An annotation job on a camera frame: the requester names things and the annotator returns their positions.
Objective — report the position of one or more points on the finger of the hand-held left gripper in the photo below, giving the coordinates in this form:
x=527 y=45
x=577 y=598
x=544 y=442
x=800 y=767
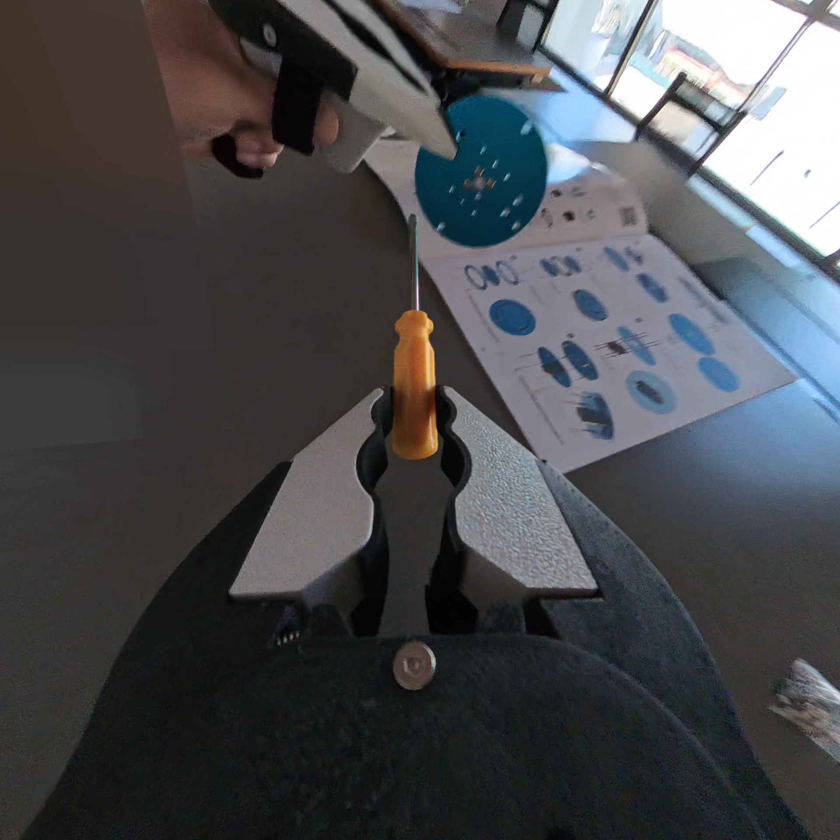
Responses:
x=407 y=111
x=400 y=46

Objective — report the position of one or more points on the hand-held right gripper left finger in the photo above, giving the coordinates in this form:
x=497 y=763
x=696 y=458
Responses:
x=308 y=525

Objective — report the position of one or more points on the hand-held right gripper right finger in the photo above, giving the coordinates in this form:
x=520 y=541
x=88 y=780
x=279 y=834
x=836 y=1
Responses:
x=518 y=525

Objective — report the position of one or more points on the silver machine screw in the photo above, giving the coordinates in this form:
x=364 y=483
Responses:
x=479 y=180

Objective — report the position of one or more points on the blue round metal plate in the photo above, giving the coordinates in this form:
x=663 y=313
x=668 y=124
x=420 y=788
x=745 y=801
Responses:
x=499 y=210

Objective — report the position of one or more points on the black chair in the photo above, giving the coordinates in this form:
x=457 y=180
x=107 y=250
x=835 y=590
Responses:
x=525 y=19
x=695 y=118

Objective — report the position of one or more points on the open assembly manual booklet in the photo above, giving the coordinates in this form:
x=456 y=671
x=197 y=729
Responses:
x=590 y=341

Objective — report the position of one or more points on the clear bag of screws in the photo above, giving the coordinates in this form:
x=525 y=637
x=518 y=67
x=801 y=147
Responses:
x=810 y=705

